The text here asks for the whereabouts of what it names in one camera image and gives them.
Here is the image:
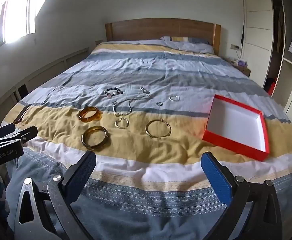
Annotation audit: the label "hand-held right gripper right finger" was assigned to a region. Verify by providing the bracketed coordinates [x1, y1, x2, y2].
[200, 151, 283, 240]

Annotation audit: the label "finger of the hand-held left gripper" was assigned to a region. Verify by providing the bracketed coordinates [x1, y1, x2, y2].
[0, 126, 38, 148]
[0, 123, 16, 142]

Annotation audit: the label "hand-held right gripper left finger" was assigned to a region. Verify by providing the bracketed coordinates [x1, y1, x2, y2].
[12, 151, 97, 240]

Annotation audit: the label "smooth golden brown bangle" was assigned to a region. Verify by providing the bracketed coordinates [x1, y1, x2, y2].
[81, 125, 110, 152]

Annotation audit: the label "red cardboard box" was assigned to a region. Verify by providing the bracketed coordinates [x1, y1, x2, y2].
[202, 94, 270, 162]

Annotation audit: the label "faceted amber bangle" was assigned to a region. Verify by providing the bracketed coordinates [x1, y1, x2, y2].
[78, 106, 103, 123]

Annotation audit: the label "thin gold hoop bangle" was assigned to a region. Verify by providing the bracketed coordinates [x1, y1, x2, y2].
[145, 119, 172, 138]

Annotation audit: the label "pearl chain necklace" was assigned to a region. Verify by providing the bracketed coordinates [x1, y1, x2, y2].
[112, 94, 151, 117]

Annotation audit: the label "red bag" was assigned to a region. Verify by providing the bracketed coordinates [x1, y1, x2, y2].
[267, 77, 278, 96]

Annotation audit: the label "wooden nightstand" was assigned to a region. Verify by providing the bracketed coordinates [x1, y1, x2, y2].
[222, 56, 252, 77]

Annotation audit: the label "window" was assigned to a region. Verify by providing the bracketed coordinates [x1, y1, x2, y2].
[0, 0, 54, 54]

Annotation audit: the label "striped bedspread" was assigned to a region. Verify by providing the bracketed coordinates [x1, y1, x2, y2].
[0, 40, 292, 240]

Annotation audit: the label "striped pillow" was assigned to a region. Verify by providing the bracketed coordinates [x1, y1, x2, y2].
[160, 36, 214, 54]

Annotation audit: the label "wooden headboard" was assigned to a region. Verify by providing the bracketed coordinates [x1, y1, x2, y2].
[105, 18, 221, 55]

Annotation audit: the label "white wardrobe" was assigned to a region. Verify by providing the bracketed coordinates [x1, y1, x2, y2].
[241, 0, 292, 115]

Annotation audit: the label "dark hanging clothes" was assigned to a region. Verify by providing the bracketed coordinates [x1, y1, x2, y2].
[274, 0, 287, 55]

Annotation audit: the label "brown strap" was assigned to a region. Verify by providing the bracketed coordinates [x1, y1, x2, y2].
[14, 104, 32, 124]

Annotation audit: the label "dark stone beaded bracelet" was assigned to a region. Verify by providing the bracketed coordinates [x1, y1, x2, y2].
[104, 87, 125, 98]

